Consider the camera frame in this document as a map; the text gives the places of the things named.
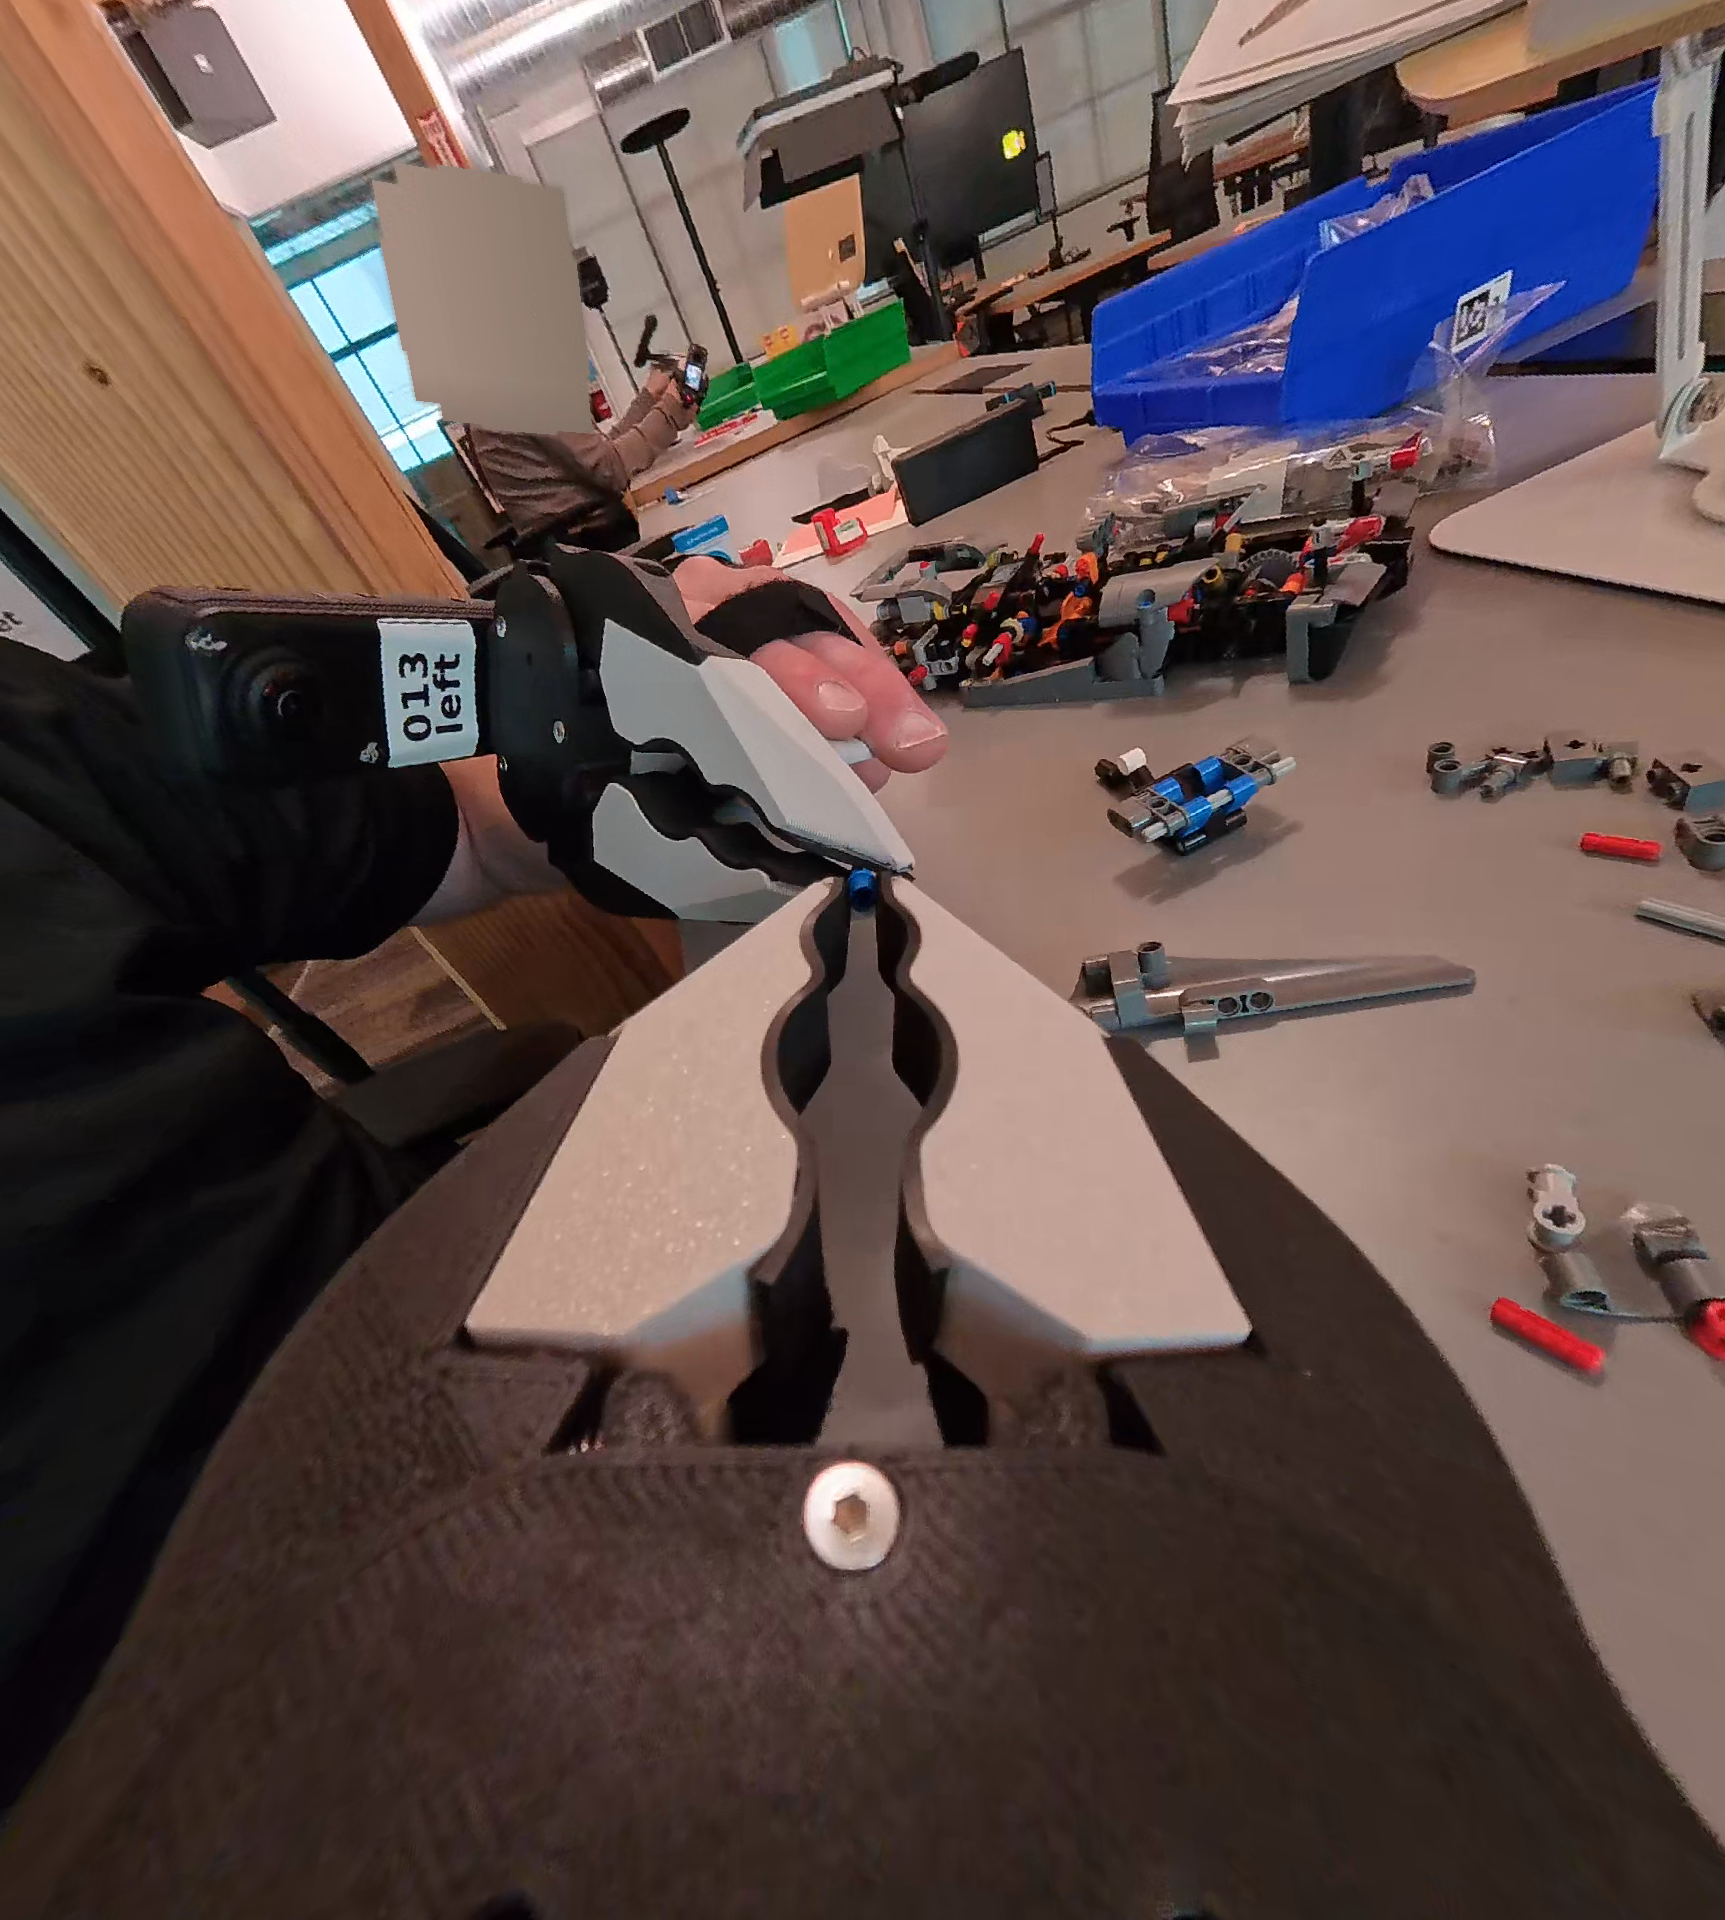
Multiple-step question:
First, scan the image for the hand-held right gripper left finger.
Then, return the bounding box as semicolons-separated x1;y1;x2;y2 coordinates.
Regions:
462;877;850;1426

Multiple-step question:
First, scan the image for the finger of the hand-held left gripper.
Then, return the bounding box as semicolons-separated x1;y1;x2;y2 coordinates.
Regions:
595;618;919;881
591;776;841;923

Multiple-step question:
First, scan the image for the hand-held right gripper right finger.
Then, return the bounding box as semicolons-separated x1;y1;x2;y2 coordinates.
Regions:
873;874;1256;1426

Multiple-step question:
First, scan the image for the grey pointed lego panel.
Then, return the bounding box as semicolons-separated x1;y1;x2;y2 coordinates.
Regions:
1071;942;1479;1060

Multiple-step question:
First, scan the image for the lego instruction booklet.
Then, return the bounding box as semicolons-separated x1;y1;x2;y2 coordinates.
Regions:
1164;0;1538;157

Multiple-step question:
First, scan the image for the person's left forearm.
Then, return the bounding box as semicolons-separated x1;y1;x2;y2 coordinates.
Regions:
0;607;563;976

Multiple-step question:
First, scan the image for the partly built lego car chassis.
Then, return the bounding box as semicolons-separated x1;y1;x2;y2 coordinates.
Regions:
848;510;1416;710

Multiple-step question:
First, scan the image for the blue lego engine block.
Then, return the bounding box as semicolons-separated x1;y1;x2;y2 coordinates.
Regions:
1094;742;1296;860

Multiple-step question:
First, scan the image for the group of grey lego connectors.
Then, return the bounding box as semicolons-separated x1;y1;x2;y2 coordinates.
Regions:
1423;731;1725;874

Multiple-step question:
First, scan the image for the person's left hand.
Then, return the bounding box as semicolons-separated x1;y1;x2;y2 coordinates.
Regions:
669;554;951;795

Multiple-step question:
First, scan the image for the black rectangular case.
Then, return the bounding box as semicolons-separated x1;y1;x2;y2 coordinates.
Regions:
890;395;1046;527

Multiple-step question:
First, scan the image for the cardboard box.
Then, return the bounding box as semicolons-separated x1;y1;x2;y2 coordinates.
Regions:
784;176;869;308

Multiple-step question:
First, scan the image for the black floor lamp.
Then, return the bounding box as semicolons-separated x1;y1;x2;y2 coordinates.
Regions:
618;108;749;369

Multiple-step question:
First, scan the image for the blue plastic bin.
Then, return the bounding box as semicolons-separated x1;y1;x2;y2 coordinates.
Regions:
1088;176;1380;443
1281;77;1661;428

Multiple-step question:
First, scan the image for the grey connector with red axle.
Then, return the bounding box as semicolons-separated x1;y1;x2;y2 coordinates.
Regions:
1623;1199;1725;1363

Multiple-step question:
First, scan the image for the black computer monitor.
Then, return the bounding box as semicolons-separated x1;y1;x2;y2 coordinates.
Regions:
898;47;1043;256

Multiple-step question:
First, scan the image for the white book stand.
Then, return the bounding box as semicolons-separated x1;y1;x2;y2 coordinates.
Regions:
1401;0;1725;624

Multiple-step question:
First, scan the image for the wooden post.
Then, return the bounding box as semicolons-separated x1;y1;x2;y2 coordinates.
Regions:
0;0;473;662

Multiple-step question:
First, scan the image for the silver ventilation duct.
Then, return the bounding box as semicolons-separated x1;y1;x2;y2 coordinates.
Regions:
449;0;744;114

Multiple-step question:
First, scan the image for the black wall box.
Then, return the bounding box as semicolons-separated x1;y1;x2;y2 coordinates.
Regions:
112;0;279;148

